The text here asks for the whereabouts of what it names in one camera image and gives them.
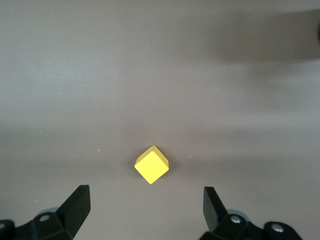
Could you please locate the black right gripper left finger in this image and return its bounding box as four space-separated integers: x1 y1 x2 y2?
0 184 91 240

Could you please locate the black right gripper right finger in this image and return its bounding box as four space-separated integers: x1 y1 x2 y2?
199 186 305 240

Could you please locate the yellow wooden block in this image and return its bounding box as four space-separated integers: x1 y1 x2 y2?
134 145 170 186

